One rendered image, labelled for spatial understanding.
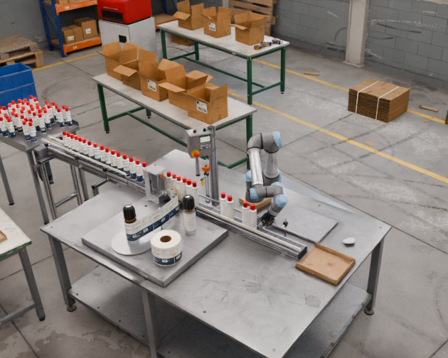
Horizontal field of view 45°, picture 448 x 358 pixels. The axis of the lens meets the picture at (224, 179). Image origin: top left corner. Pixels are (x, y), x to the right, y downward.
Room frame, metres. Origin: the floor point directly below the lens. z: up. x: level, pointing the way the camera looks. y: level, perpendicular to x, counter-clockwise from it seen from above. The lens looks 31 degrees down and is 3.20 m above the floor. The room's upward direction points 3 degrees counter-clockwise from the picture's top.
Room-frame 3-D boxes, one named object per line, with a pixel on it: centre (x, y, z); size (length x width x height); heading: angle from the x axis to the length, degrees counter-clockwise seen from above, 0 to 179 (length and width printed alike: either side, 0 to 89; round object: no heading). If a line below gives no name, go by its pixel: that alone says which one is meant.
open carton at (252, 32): (7.80, -0.43, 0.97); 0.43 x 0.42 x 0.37; 126
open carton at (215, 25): (8.22, 0.03, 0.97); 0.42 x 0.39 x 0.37; 127
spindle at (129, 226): (3.03, 0.65, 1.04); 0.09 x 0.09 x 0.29
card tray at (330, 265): (2.76, -0.64, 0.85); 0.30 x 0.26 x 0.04; 51
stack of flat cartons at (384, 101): (6.93, -2.16, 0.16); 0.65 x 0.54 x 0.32; 44
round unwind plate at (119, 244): (3.03, 0.65, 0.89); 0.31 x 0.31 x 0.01
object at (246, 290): (3.23, 0.10, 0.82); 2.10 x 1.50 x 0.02; 51
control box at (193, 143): (3.52, 0.16, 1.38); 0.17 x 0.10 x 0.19; 106
